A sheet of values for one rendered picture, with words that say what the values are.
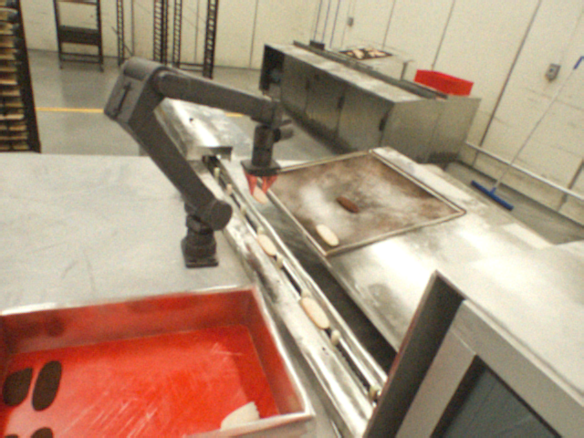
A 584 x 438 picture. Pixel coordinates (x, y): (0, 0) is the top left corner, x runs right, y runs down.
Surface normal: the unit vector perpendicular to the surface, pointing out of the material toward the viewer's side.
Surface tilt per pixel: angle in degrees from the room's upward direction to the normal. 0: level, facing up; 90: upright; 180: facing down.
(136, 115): 90
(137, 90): 61
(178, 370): 0
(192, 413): 0
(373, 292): 10
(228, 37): 90
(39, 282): 0
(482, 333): 90
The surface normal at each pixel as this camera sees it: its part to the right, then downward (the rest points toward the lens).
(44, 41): 0.43, 0.51
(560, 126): -0.89, 0.08
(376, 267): 0.00, -0.83
